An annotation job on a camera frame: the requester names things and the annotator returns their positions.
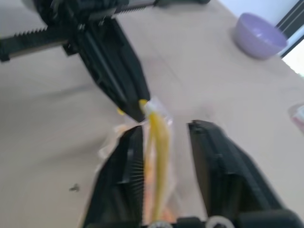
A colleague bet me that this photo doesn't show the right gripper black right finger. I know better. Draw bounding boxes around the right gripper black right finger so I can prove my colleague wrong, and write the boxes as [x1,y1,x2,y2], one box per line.
[188,119,289,228]

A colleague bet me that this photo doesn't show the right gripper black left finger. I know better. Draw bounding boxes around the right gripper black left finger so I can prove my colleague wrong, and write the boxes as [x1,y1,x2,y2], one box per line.
[79,125,145,228]

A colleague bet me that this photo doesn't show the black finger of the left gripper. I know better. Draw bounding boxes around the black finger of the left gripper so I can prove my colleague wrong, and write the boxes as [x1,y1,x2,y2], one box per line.
[90,18,152,102]
[78,29,143,124]

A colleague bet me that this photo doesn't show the clear yellow-zip plastic bag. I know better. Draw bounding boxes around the clear yellow-zip plastic bag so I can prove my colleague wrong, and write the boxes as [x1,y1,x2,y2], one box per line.
[96,96,178,228]

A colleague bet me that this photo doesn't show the clear plastic box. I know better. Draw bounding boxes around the clear plastic box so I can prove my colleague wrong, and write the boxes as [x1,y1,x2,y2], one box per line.
[287,102,304,134]

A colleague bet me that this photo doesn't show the purple plastic bowl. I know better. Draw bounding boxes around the purple plastic bowl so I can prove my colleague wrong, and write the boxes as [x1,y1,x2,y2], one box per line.
[232,12,288,60]

